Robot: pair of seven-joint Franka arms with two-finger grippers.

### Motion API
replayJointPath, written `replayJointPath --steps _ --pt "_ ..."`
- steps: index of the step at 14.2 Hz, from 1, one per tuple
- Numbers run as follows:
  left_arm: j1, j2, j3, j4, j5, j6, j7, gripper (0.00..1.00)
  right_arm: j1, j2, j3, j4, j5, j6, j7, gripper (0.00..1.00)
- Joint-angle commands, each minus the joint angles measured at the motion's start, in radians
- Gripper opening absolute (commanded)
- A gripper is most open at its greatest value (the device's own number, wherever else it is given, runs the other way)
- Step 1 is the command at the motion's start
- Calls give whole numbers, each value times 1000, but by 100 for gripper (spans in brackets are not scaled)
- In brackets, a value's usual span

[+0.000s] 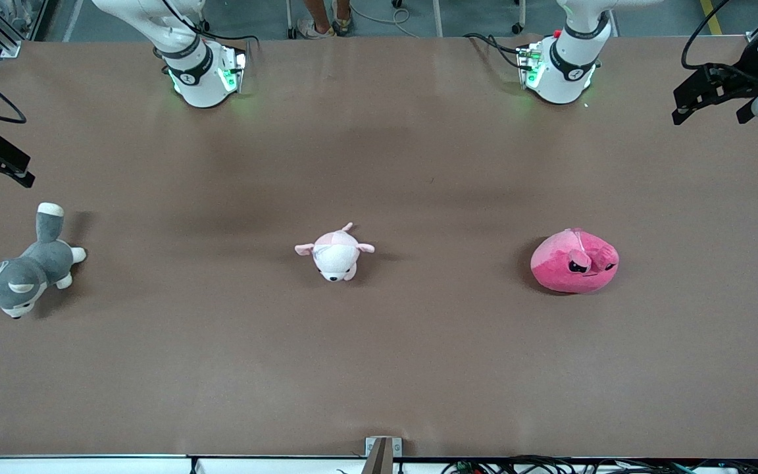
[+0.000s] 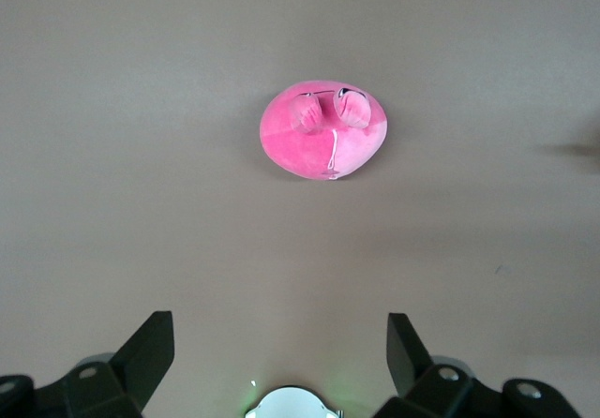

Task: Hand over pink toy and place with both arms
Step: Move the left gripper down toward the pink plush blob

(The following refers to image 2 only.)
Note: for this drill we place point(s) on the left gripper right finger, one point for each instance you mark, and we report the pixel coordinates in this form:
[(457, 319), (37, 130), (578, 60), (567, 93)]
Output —
[(436, 390)]

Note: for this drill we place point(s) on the pink round plush toy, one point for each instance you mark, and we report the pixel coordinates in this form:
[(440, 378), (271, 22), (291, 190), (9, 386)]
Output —
[(290, 151)]

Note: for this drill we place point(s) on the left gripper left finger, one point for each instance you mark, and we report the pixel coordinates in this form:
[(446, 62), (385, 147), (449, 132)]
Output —
[(117, 385)]

